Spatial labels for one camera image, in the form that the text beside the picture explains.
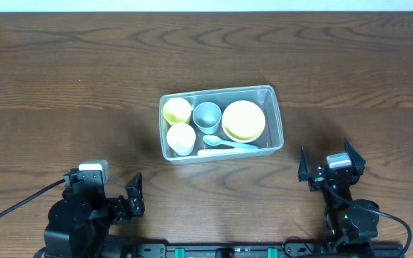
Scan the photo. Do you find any clear plastic container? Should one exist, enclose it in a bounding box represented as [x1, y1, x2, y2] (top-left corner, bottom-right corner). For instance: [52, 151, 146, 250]
[159, 85, 284, 164]

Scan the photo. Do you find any pink plastic fork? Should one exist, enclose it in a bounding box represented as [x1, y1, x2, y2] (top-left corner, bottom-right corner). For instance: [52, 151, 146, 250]
[197, 148, 250, 156]

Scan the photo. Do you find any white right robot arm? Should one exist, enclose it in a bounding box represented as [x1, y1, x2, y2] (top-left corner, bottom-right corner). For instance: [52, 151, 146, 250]
[298, 140, 379, 255]

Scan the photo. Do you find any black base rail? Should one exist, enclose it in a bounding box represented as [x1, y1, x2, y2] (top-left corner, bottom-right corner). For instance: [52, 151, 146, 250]
[126, 241, 405, 258]

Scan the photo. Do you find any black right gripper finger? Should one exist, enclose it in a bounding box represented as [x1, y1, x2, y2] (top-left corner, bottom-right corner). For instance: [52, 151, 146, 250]
[344, 138, 366, 172]
[298, 147, 310, 181]

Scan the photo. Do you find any mint green plastic spoon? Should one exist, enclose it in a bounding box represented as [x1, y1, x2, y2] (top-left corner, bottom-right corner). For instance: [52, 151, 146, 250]
[202, 135, 258, 150]

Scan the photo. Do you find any white plastic cup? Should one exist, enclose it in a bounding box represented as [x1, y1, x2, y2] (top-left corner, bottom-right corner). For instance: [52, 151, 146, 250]
[166, 123, 196, 156]

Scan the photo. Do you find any yellow plastic cup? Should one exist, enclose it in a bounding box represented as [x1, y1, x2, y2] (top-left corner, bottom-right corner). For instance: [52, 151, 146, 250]
[162, 97, 192, 125]

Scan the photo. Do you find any yellow plastic bowl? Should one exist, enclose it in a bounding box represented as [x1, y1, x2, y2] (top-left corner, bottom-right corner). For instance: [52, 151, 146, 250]
[222, 100, 266, 138]

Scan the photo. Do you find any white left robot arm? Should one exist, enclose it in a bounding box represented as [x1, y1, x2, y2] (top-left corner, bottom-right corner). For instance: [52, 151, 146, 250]
[34, 168, 145, 258]

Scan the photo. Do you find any grey blue plastic cup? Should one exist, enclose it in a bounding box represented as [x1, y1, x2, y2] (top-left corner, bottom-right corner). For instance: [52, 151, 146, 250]
[193, 102, 222, 135]

